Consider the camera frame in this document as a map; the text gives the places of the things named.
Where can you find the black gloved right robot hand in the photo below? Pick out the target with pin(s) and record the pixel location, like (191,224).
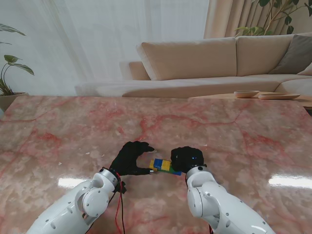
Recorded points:
(187,158)

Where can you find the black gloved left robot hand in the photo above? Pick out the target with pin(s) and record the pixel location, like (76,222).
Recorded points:
(126,158)

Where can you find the blue toy brick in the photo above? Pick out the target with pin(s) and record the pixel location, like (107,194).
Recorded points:
(178,173)
(158,163)

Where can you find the green toy brick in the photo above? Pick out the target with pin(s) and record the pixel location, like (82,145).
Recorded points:
(171,168)
(167,171)

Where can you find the yellow toy brick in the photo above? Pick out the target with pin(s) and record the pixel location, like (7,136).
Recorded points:
(151,164)
(166,165)

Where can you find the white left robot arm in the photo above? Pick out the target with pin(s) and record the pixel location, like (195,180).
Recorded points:
(73,207)

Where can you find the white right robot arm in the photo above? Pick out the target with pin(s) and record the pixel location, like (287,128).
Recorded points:
(219,202)

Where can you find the round wooden bowl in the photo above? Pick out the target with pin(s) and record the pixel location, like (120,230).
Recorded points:
(246,93)

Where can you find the beige fabric sofa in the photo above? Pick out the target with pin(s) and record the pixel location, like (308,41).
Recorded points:
(195,61)

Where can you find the oval wooden tray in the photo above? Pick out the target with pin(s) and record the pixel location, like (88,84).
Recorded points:
(279,96)

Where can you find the white sheer curtain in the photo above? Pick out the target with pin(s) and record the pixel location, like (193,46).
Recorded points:
(97,36)

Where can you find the beige plant pot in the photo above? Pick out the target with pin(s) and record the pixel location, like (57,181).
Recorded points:
(12,100)

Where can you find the broad-leaf green houseplant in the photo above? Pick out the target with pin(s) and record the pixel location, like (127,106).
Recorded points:
(23,67)

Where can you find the tall branching green houseplant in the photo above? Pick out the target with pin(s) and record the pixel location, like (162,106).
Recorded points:
(253,29)

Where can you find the beige drape curtain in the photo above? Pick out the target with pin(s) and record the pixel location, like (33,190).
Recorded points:
(226,17)

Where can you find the cream throw pillow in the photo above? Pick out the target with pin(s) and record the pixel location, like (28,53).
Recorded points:
(306,72)

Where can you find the grey sofa cushion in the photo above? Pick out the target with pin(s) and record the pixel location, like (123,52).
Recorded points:
(295,53)

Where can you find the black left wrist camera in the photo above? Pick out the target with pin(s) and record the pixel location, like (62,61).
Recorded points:
(122,187)

